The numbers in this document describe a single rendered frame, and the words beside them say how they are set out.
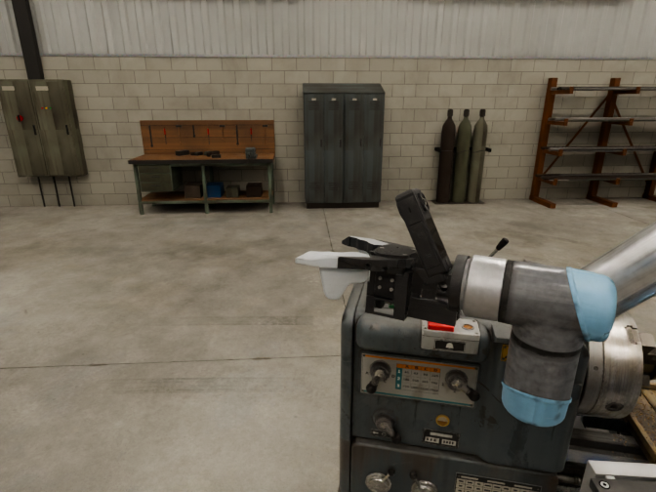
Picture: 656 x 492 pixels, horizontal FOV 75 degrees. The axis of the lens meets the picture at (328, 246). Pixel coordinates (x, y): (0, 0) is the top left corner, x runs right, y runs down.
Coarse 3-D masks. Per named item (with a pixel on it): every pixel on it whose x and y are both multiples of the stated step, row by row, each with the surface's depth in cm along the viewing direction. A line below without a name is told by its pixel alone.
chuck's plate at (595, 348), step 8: (592, 344) 109; (600, 344) 109; (592, 352) 108; (600, 352) 108; (592, 360) 108; (600, 360) 108; (592, 368) 108; (600, 368) 107; (592, 376) 108; (600, 376) 107; (584, 384) 111; (592, 384) 108; (600, 384) 108; (584, 392) 110; (592, 392) 109; (584, 400) 111; (592, 400) 110; (584, 408) 113
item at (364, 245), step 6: (342, 240) 67; (348, 240) 65; (354, 240) 65; (360, 240) 63; (366, 240) 63; (372, 240) 63; (378, 240) 63; (348, 246) 65; (354, 246) 65; (360, 246) 63; (366, 246) 62; (372, 246) 60; (378, 246) 60; (360, 252) 65; (366, 252) 64
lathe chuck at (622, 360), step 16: (624, 320) 112; (624, 336) 109; (608, 352) 108; (624, 352) 107; (640, 352) 106; (608, 368) 107; (624, 368) 106; (640, 368) 106; (608, 384) 107; (624, 384) 106; (640, 384) 106; (608, 400) 109; (624, 400) 108; (608, 416) 115; (624, 416) 112
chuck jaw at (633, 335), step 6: (630, 330) 110; (636, 330) 110; (630, 336) 109; (636, 336) 109; (642, 336) 110; (648, 336) 110; (642, 342) 109; (648, 342) 109; (642, 348) 110; (648, 348) 109; (654, 348) 115; (648, 354) 112; (654, 354) 111; (648, 360) 114; (654, 360) 114
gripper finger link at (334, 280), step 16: (304, 256) 53; (320, 256) 52; (336, 256) 52; (352, 256) 52; (368, 256) 53; (320, 272) 53; (336, 272) 53; (352, 272) 53; (368, 272) 54; (336, 288) 54
